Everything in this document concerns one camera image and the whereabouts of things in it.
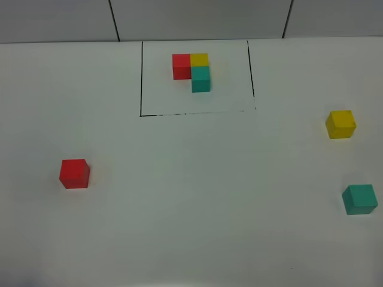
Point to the green template block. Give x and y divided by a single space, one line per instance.
201 79

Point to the red template block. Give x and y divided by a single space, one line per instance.
181 67

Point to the yellow template block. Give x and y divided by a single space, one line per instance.
199 59

